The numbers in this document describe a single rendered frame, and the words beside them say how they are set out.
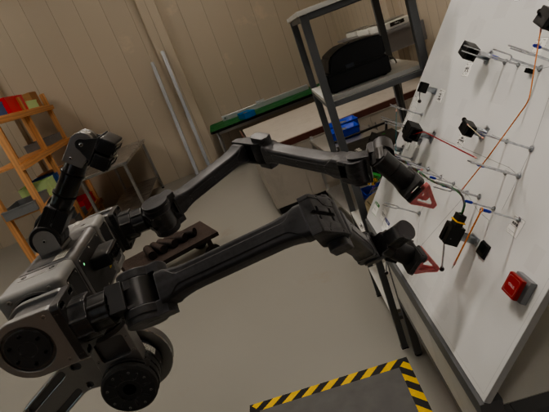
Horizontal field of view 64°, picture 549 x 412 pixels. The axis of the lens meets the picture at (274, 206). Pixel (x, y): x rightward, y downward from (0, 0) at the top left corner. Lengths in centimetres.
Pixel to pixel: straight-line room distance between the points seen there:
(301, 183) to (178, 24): 453
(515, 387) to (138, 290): 97
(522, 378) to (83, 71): 814
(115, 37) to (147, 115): 140
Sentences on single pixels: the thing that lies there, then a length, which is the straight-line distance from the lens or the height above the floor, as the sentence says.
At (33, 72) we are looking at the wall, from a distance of 892.
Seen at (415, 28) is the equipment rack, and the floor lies 162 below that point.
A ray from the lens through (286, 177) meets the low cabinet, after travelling 480.
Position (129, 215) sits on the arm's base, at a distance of 133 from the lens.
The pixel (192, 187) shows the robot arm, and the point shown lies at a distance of 133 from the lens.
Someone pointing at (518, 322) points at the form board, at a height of 104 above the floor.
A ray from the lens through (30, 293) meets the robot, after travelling 98.
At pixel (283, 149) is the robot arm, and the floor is 148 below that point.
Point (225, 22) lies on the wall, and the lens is 848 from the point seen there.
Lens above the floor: 179
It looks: 20 degrees down
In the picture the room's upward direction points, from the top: 21 degrees counter-clockwise
